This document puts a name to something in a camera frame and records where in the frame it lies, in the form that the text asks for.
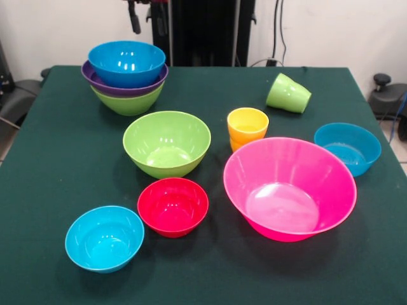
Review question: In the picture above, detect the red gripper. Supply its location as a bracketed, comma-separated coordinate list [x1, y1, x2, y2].
[121, 0, 169, 37]

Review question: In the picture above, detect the large blue plastic bowl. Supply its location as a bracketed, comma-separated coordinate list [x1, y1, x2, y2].
[87, 40, 167, 89]

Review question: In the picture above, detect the purple plastic bowl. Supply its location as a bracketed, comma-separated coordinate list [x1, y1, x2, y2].
[80, 60, 169, 98]

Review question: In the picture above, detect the green plastic bowl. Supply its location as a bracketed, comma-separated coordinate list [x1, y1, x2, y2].
[90, 81, 165, 117]
[122, 110, 212, 179]

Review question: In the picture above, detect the green plastic cup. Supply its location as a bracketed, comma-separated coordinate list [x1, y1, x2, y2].
[265, 72, 301, 111]
[286, 79, 312, 114]

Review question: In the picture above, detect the small light blue bowl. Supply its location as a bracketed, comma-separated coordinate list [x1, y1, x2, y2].
[64, 205, 146, 275]

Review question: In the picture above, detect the yellow plastic cup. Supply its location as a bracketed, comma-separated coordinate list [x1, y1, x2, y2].
[226, 107, 270, 142]
[229, 136, 245, 153]

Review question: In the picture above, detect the red plastic bowl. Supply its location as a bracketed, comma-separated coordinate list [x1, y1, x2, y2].
[137, 177, 210, 239]

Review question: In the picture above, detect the large pink plastic bowl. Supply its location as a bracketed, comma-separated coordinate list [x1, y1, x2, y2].
[223, 137, 358, 243]

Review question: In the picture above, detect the translucent blue plastic bowl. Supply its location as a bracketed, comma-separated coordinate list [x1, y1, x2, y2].
[314, 122, 382, 178]

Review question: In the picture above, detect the black equipment base with knob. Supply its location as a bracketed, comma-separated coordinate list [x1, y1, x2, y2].
[368, 73, 407, 121]

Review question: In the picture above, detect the dark green tablecloth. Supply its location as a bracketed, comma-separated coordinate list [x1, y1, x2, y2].
[0, 65, 407, 305]

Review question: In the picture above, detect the black wall cable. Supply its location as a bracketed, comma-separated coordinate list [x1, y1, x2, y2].
[272, 0, 289, 66]

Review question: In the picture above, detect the blue cable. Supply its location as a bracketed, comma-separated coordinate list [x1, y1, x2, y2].
[389, 91, 407, 140]

